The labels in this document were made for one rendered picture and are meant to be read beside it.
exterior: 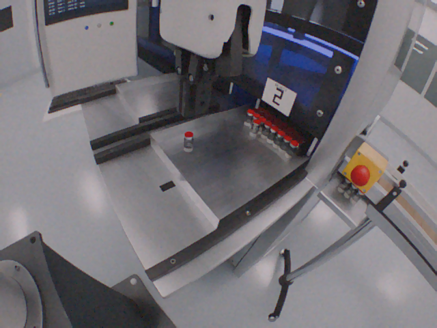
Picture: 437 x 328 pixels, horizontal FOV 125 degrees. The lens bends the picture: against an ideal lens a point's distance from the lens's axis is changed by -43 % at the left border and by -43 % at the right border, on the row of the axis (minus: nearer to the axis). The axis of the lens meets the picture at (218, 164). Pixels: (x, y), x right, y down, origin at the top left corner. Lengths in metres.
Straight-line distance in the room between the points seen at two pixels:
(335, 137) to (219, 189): 0.26
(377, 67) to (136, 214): 0.50
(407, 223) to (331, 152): 0.31
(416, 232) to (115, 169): 0.76
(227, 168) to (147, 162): 0.18
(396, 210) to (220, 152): 0.49
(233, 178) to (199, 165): 0.08
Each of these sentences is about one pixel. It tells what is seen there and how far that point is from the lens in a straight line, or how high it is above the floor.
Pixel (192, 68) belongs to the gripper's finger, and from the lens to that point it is 0.18.
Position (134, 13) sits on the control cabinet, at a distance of 1.06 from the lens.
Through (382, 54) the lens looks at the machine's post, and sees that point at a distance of 0.39.
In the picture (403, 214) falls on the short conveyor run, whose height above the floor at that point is 0.93.
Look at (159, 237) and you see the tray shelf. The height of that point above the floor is 0.88.
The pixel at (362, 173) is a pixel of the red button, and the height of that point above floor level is 1.01.
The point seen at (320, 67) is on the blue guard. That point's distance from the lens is 0.42.
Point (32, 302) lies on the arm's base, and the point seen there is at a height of 0.87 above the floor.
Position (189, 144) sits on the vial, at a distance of 0.45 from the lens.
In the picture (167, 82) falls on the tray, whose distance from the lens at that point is 0.82.
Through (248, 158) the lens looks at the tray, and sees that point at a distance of 0.48.
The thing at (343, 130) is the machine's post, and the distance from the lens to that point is 0.42.
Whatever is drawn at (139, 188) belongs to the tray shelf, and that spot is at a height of 0.88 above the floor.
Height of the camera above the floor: 1.20
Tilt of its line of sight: 44 degrees down
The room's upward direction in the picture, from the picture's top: 11 degrees clockwise
